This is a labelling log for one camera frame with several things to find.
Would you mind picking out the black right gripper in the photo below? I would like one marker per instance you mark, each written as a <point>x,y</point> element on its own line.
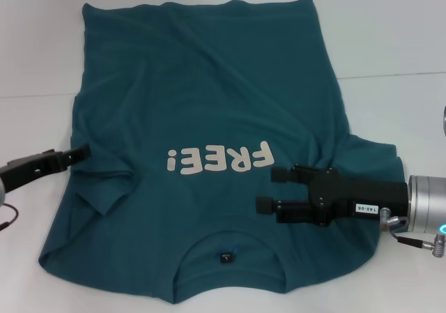
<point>369,198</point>

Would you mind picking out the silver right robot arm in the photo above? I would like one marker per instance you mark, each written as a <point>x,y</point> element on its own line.
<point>426,203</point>

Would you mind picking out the teal t-shirt with FREE print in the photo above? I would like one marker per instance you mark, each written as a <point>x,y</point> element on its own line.
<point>209,100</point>

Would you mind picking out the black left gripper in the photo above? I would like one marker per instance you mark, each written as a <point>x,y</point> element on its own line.
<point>35,165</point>

